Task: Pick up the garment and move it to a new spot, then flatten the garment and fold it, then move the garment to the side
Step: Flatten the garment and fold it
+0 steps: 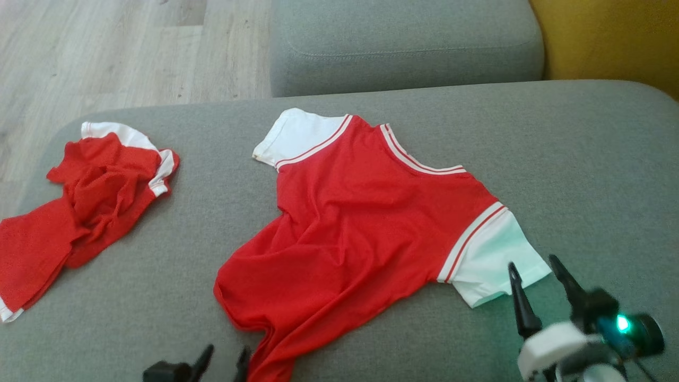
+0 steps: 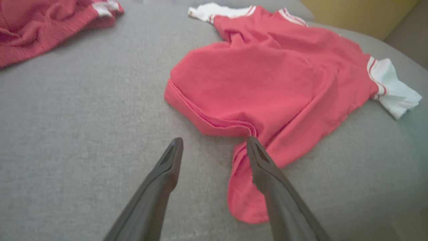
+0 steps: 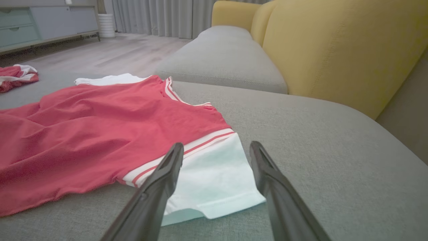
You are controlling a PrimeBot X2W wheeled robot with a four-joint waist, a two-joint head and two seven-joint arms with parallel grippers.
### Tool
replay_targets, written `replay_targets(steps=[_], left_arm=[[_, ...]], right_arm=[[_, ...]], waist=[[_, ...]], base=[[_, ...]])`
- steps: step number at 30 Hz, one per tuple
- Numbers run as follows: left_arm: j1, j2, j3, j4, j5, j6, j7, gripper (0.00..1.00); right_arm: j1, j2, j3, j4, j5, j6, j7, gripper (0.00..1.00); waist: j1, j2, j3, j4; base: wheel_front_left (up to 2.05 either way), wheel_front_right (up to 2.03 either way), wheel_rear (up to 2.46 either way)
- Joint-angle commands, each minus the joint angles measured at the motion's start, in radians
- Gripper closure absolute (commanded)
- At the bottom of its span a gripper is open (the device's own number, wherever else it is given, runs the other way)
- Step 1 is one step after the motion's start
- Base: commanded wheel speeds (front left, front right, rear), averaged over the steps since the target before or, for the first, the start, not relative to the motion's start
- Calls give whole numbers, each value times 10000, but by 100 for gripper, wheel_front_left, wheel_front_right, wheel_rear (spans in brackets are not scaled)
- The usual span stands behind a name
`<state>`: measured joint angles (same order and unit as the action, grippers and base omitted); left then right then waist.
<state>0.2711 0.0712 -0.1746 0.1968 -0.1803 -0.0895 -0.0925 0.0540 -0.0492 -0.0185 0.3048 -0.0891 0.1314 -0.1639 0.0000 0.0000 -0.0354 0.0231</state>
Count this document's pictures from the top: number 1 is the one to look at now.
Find red shirt white sleeves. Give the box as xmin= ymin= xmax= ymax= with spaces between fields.
xmin=213 ymin=108 xmax=552 ymax=382

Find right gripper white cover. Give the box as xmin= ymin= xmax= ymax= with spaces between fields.
xmin=508 ymin=254 xmax=600 ymax=382

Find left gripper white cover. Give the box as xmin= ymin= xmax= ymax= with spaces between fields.
xmin=142 ymin=344 xmax=253 ymax=382

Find yellow sofa cushion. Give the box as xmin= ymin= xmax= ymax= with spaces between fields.
xmin=529 ymin=0 xmax=679 ymax=101

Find red shorts white trim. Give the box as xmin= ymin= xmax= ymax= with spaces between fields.
xmin=0 ymin=121 xmax=181 ymax=324

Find grey sofa back cushion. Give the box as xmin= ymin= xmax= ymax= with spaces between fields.
xmin=271 ymin=0 xmax=545 ymax=98

